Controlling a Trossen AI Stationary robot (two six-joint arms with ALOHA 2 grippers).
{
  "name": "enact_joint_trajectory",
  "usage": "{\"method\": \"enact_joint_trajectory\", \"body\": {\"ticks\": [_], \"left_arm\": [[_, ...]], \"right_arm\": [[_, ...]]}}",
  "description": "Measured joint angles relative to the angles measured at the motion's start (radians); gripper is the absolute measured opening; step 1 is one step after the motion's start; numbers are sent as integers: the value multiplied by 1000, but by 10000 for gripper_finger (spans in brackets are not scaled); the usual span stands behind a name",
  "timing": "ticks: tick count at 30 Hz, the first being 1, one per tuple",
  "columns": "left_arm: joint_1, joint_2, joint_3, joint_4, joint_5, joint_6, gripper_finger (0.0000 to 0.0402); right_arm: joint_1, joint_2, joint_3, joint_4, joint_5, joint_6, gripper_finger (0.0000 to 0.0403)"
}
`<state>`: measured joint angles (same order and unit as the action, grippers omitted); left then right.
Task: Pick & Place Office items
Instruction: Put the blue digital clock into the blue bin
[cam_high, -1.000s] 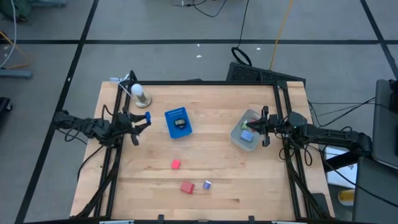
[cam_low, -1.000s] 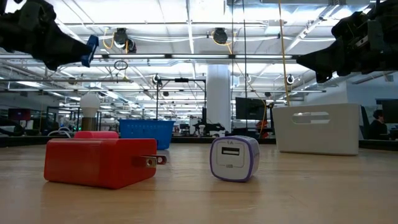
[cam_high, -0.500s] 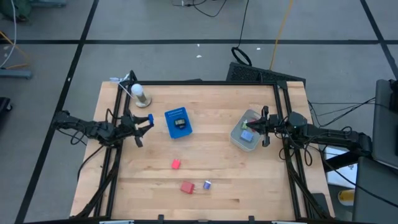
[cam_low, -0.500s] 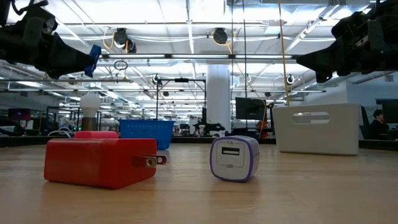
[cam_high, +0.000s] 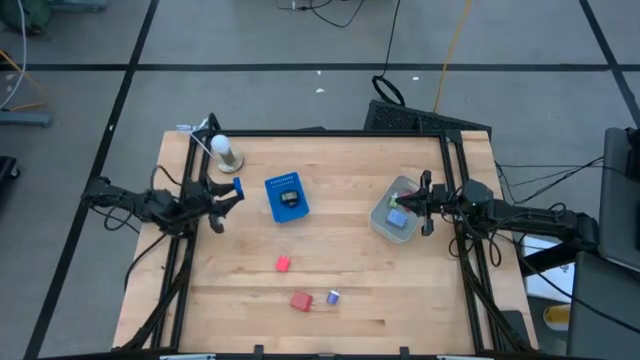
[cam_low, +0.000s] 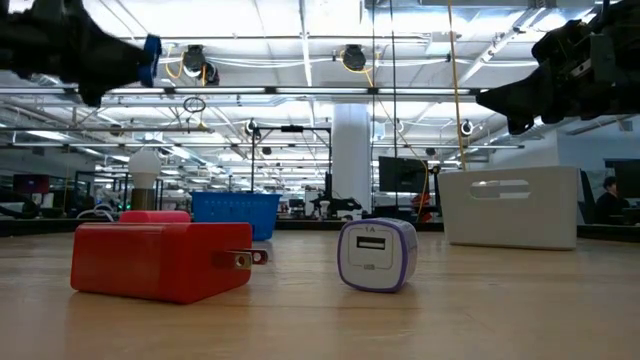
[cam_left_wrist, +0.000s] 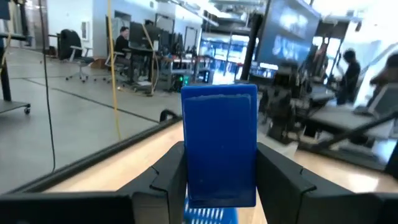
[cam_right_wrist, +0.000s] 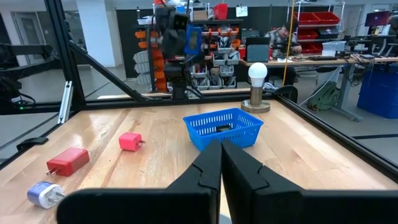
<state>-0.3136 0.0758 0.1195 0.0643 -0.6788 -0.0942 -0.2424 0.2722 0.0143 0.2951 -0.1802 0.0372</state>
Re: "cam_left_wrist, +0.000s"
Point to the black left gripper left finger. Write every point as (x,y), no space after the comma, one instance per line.
(124,205)

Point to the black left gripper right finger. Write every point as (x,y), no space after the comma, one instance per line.
(295,199)

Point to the blue rectangular plastic box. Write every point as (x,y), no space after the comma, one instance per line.
(219,146)

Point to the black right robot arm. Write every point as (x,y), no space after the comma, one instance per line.
(280,105)

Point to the grey office chair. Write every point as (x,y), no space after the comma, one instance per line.
(113,62)

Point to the black office chair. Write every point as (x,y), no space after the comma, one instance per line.
(70,42)

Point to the blue plastic basket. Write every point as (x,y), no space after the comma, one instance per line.
(211,216)

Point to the dark grey box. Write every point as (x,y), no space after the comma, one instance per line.
(382,99)

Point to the person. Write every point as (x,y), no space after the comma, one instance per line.
(122,43)
(350,74)
(388,73)

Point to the black rolling cart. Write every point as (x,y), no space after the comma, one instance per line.
(12,106)

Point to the large dark display screen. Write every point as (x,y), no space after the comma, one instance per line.
(289,37)

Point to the black aluminium table frame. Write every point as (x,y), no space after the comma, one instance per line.
(93,156)

